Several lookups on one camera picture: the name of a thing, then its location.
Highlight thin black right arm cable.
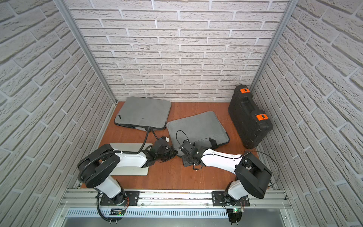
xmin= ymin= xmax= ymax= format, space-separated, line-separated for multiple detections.
xmin=249 ymin=150 xmax=281 ymax=189

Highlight grey laptop bag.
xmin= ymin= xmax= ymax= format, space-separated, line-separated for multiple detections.
xmin=114 ymin=97 xmax=172 ymax=131
xmin=166 ymin=111 xmax=230 ymax=157

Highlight black corrugated cable conduit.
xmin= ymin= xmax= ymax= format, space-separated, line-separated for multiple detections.
xmin=78 ymin=126 xmax=159 ymax=223

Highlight silver apple laptop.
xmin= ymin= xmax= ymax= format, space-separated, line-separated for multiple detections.
xmin=110 ymin=143 xmax=149 ymax=176

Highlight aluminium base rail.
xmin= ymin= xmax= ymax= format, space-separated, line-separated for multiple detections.
xmin=60 ymin=189 xmax=292 ymax=209

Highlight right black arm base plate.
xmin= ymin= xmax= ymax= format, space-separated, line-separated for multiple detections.
xmin=211 ymin=191 xmax=250 ymax=207

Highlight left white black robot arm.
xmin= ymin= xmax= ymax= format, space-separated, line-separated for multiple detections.
xmin=77 ymin=136 xmax=178 ymax=205

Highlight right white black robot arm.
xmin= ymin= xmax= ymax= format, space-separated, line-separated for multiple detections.
xmin=179 ymin=140 xmax=272 ymax=206

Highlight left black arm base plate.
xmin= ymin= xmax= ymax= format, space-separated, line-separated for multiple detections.
xmin=100 ymin=190 xmax=140 ymax=207

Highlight black tool case orange latches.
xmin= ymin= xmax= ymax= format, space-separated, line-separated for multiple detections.
xmin=228 ymin=85 xmax=273 ymax=149

